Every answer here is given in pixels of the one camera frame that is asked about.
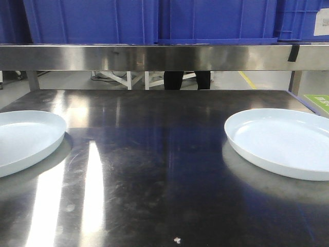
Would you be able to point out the light blue plate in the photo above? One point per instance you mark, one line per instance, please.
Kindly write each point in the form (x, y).
(286, 142)
(28, 137)

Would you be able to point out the steel shelf leg left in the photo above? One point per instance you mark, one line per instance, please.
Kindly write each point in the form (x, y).
(33, 80)

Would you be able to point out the steel shelf leg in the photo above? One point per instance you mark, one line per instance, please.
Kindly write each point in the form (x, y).
(295, 80)
(33, 80)

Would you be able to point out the steel shelf leg right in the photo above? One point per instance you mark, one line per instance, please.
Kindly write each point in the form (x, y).
(295, 80)

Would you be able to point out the person legs black trousers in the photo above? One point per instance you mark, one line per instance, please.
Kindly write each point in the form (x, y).
(173, 80)

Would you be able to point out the blue plastic bin middle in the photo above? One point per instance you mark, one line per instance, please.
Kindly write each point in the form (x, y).
(216, 22)

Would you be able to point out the blue plastic bin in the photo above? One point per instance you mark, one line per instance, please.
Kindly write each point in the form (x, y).
(216, 22)
(93, 22)

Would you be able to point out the black tape strip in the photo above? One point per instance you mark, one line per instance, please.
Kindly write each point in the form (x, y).
(294, 53)

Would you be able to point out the blue plastic bin left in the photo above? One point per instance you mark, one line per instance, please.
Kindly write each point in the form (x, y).
(93, 22)

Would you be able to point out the blue plastic crate right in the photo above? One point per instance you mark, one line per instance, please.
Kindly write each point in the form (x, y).
(295, 21)

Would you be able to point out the white label on crate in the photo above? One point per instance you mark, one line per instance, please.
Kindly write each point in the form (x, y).
(321, 22)

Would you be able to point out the white metal frame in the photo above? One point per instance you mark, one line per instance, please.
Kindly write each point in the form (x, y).
(129, 79)

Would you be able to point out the stainless steel shelf rail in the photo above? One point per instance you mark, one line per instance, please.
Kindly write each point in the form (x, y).
(312, 56)

